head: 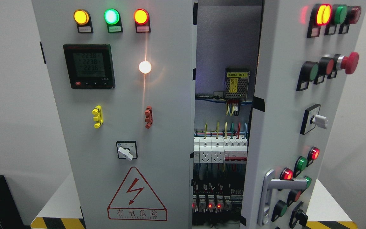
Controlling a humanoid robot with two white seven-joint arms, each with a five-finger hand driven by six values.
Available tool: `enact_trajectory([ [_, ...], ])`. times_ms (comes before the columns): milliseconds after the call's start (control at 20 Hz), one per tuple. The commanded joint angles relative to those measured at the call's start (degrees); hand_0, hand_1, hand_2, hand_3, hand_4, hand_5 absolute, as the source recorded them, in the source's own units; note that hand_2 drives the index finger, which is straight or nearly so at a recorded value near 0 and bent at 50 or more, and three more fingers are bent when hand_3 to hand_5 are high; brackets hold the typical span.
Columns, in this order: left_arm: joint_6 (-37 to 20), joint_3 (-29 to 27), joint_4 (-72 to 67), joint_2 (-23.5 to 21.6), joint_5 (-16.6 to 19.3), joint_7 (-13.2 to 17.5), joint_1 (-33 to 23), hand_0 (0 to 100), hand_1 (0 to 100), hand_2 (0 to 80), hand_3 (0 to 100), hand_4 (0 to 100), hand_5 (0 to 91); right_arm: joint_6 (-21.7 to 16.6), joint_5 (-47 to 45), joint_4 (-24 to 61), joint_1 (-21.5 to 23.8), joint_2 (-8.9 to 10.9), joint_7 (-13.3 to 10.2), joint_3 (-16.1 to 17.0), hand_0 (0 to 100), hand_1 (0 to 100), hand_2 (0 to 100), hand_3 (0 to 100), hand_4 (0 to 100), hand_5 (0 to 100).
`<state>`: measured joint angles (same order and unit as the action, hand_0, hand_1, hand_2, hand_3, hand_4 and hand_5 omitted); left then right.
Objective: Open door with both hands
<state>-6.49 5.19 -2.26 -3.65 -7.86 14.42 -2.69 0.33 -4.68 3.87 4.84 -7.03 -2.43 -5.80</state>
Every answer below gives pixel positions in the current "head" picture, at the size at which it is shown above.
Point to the grey cabinet door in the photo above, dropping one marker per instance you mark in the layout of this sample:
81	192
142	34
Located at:
150	69
298	41

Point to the red indicator lamp left door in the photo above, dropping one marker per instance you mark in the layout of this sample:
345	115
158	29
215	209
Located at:
142	20

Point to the green indicator lamp left door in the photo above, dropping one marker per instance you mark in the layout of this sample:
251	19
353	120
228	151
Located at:
113	20

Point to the yellow indicator lamp left door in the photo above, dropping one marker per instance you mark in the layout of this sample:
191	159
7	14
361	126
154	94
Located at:
83	21

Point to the white socket breaker row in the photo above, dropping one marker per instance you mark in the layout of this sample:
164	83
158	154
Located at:
220	149

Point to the metal mesh power supply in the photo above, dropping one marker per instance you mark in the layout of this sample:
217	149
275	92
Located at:
236	83

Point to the grey electrical cabinet body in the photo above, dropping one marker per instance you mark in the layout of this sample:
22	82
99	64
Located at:
228	33

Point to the relay row with red leds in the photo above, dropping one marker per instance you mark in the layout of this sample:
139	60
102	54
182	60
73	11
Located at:
203	203

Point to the red electric hazard warning sticker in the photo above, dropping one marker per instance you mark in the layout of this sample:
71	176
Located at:
136	200

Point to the black digital power meter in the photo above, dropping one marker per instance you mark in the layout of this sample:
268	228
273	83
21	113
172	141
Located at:
90	66

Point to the red emergency stop button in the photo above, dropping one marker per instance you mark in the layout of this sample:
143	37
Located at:
347	63

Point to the red terminal post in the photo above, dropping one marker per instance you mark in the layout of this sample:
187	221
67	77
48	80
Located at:
148	117

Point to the white rotary selector switch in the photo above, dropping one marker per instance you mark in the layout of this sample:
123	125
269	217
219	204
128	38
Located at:
127	150

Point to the yellow terminal post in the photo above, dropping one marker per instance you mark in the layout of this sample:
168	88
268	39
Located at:
97	116

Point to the silver door handle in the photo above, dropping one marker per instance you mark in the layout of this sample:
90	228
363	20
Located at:
267	213

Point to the white selector switch right door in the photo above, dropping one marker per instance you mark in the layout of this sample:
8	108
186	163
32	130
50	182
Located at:
311	119

